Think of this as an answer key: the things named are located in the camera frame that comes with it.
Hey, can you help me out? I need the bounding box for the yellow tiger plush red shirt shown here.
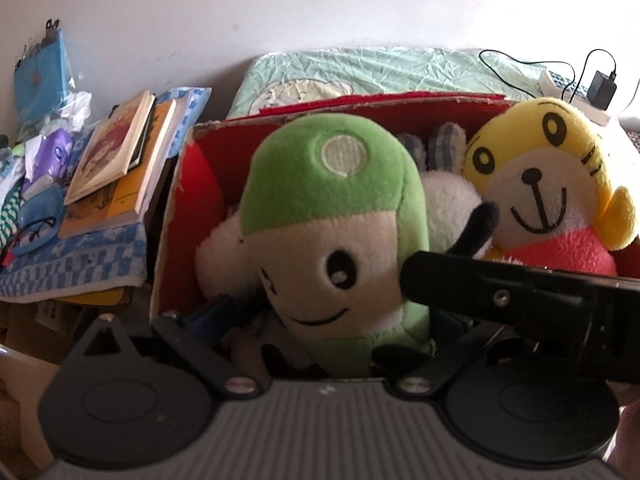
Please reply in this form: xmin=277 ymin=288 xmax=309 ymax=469
xmin=462 ymin=98 xmax=639 ymax=276

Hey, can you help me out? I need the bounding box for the green plush toy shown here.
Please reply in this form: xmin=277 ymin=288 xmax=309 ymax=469
xmin=239 ymin=113 xmax=435 ymax=378

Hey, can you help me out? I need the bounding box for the white plush in box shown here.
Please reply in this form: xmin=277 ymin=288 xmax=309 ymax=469
xmin=195 ymin=122 xmax=482 ymax=299

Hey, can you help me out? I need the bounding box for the blue checkered towel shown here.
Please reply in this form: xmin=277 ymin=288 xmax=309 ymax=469
xmin=1 ymin=88 xmax=212 ymax=304

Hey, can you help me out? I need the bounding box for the orange book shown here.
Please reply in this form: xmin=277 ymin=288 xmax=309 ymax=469
xmin=58 ymin=99 xmax=177 ymax=240

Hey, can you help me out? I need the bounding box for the red cardboard box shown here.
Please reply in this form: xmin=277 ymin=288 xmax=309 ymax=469
xmin=148 ymin=91 xmax=640 ymax=323

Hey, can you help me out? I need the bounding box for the black charger adapter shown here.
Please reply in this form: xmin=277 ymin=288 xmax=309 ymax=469
xmin=587 ymin=70 xmax=617 ymax=110

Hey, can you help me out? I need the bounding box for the blue pouch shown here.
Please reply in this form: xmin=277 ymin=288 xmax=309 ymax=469
xmin=11 ymin=184 xmax=65 ymax=257

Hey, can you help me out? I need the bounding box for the cream cover book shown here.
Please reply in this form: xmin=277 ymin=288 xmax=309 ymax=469
xmin=64 ymin=90 xmax=155 ymax=206

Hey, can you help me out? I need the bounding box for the white power strip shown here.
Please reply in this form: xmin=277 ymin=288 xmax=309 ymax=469
xmin=538 ymin=68 xmax=611 ymax=127

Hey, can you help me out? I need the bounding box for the purple plastic packet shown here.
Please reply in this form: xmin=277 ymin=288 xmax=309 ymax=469
xmin=24 ymin=128 xmax=73 ymax=183

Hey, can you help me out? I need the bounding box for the green cartoon bed sheet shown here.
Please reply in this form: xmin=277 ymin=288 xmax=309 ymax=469
xmin=228 ymin=47 xmax=548 ymax=118

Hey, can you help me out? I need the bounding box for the blue plastic bag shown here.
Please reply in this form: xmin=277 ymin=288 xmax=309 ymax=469
xmin=13 ymin=20 xmax=75 ymax=130

